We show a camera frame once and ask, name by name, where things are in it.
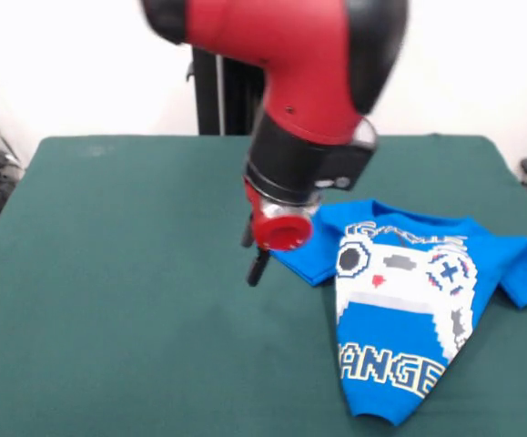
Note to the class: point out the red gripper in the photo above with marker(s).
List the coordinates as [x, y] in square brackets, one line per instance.
[281, 230]

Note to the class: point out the blue printed t-shirt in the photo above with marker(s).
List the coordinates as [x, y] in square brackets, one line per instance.
[404, 296]

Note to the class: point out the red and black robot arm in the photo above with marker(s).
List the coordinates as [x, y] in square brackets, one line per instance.
[299, 91]

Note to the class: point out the dark green tablecloth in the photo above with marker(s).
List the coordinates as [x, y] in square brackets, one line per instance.
[108, 318]

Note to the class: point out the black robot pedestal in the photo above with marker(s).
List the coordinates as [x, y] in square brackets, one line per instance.
[226, 91]

